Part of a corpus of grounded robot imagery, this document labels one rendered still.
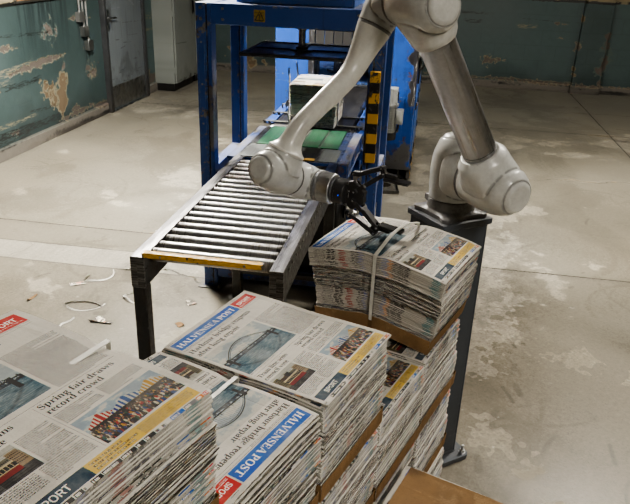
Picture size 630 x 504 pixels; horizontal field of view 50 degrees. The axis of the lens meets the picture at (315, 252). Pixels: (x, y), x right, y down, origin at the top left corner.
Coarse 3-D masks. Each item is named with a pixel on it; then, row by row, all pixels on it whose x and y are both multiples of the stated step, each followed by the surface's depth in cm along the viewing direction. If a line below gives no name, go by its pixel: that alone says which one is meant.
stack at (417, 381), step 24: (456, 336) 198; (408, 360) 177; (432, 360) 180; (384, 384) 165; (408, 384) 166; (432, 384) 185; (384, 408) 157; (408, 408) 167; (384, 432) 155; (408, 432) 173; (432, 432) 200; (360, 456) 143; (384, 456) 158; (408, 456) 181; (360, 480) 146
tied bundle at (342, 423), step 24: (192, 360) 132; (384, 360) 143; (264, 384) 125; (360, 384) 133; (312, 408) 120; (336, 408) 124; (360, 408) 135; (336, 432) 126; (360, 432) 140; (336, 456) 131
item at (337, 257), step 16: (352, 224) 200; (320, 240) 190; (336, 240) 188; (352, 240) 186; (368, 240) 185; (320, 256) 185; (336, 256) 182; (352, 256) 179; (320, 272) 187; (336, 272) 184; (352, 272) 181; (320, 288) 190; (336, 288) 186; (352, 288) 183; (320, 304) 191; (336, 304) 188; (352, 304) 185
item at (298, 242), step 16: (304, 208) 286; (320, 208) 300; (304, 224) 269; (288, 240) 253; (304, 240) 265; (288, 256) 240; (304, 256) 269; (272, 272) 228; (288, 272) 237; (272, 288) 231; (288, 288) 240
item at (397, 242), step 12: (408, 228) 194; (420, 228) 194; (384, 240) 185; (396, 240) 185; (408, 240) 186; (372, 252) 178; (384, 252) 178; (396, 252) 178; (372, 264) 177; (384, 264) 175; (384, 276) 176; (372, 312) 183
